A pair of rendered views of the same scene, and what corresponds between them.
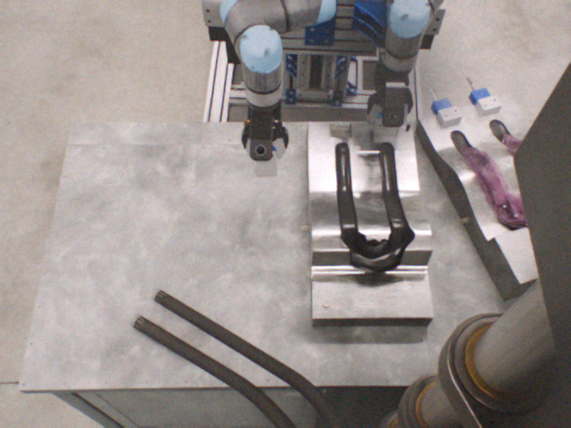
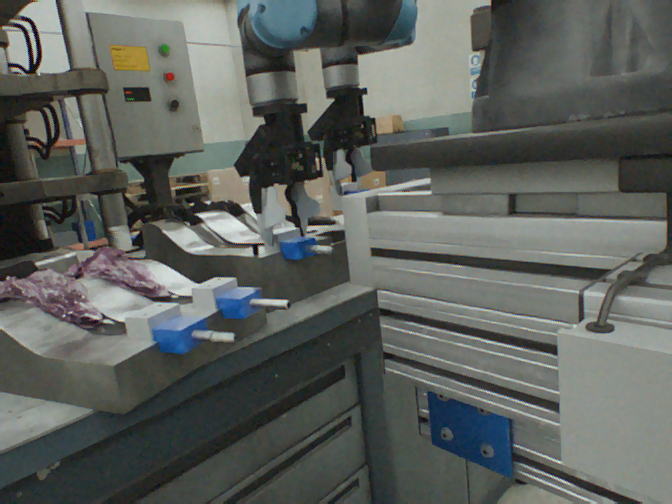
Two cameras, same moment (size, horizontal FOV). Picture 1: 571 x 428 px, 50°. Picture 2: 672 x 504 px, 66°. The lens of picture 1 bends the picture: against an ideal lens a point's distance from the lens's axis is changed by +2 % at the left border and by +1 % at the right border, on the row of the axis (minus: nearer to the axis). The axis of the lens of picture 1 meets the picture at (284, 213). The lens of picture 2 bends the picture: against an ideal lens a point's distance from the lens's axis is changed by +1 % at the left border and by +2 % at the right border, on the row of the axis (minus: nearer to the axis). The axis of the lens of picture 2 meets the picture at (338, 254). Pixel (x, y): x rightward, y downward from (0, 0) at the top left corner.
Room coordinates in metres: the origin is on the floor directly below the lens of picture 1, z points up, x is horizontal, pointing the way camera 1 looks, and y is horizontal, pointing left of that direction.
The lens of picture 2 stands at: (1.54, -0.77, 1.04)
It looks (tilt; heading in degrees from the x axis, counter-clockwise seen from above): 12 degrees down; 135
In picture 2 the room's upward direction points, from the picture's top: 7 degrees counter-clockwise
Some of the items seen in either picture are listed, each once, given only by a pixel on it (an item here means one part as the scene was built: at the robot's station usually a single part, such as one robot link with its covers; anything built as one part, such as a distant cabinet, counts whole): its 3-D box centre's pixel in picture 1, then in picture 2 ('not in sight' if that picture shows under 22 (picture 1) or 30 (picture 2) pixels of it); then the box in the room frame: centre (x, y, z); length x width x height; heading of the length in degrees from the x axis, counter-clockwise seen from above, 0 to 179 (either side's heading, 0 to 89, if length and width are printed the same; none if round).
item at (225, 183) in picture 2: not in sight; (271, 209); (-2.68, 2.54, 0.47); 1.22 x 0.80 x 0.94; 4
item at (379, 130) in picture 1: (382, 115); (302, 248); (0.94, -0.25, 0.89); 0.13 x 0.05 x 0.05; 0
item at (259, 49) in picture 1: (261, 59); (338, 38); (0.80, 0.04, 1.25); 0.09 x 0.08 x 0.11; 21
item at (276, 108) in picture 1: (264, 109); (348, 119); (0.80, 0.04, 1.09); 0.09 x 0.08 x 0.12; 0
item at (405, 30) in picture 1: (407, 25); (266, 35); (0.92, -0.25, 1.21); 0.09 x 0.08 x 0.11; 151
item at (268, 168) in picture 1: (266, 147); (361, 196); (0.82, 0.04, 0.93); 0.13 x 0.05 x 0.05; 0
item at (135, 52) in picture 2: not in sight; (170, 259); (-0.03, 0.02, 0.74); 0.31 x 0.22 x 1.47; 90
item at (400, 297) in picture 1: (364, 214); (236, 244); (0.67, -0.19, 0.87); 0.50 x 0.26 x 0.14; 0
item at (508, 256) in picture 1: (511, 184); (65, 310); (0.76, -0.55, 0.86); 0.50 x 0.26 x 0.11; 18
